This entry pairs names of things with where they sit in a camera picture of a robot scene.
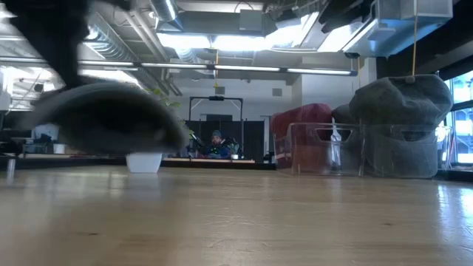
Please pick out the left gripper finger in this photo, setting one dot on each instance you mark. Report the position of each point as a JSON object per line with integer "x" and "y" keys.
{"x": 68, "y": 66}

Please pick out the maroon baseball cap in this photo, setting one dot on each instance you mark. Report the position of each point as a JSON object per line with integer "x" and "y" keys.
{"x": 303, "y": 114}

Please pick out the white cup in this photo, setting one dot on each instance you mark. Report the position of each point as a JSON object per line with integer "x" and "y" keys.
{"x": 59, "y": 148}

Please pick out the small green potted plant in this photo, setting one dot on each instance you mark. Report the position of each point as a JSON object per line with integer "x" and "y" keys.
{"x": 144, "y": 162}

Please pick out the person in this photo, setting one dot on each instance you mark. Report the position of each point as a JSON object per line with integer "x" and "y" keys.
{"x": 218, "y": 149}

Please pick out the long ceiling light fixture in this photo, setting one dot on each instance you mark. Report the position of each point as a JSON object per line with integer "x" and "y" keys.
{"x": 244, "y": 68}

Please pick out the small background potted plant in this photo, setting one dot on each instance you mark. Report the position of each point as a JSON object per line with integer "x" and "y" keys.
{"x": 234, "y": 149}

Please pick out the grey ceiling box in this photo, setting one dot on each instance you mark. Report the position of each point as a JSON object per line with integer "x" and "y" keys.
{"x": 251, "y": 20}

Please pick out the clear plastic bin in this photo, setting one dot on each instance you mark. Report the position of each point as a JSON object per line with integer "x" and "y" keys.
{"x": 284, "y": 166}

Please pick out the black aluminium table frame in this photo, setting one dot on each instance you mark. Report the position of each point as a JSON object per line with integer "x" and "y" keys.
{"x": 92, "y": 162}

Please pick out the round silver ventilation duct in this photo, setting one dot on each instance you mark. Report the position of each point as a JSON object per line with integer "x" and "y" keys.
{"x": 164, "y": 9}

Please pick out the black background rig frame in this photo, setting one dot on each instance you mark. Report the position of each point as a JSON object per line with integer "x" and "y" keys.
{"x": 216, "y": 98}

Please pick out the rectangular silver ventilation duct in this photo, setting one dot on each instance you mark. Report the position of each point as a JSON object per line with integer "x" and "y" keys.
{"x": 391, "y": 33}

